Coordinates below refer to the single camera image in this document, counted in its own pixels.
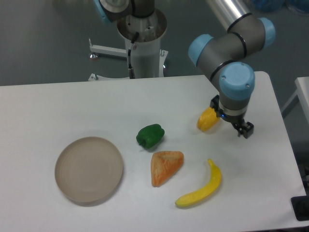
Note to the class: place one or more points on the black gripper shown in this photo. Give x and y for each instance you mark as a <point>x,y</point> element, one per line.
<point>235,117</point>

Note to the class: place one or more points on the yellow pepper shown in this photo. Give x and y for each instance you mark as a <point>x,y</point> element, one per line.
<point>207,119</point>

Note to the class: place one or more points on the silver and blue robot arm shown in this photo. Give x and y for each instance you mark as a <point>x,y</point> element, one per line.
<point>220,59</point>

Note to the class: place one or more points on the green pepper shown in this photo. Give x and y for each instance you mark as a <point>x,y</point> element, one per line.
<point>150,135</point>

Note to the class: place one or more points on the white side table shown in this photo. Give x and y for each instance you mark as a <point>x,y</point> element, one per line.
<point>300,95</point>

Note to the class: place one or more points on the yellow banana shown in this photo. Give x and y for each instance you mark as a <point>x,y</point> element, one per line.
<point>204,192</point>

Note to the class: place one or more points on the orange triangular bread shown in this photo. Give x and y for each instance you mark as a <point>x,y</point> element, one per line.
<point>164,164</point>

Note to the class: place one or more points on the black device at table edge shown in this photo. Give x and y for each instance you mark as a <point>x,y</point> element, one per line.
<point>300,206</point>

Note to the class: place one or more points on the blue bag in background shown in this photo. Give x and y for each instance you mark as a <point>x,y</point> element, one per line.
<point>299,7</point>

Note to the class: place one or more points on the beige round plate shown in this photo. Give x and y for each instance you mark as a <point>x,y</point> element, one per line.
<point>89,170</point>

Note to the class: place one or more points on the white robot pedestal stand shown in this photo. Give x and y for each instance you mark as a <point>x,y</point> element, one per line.
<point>143,52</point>

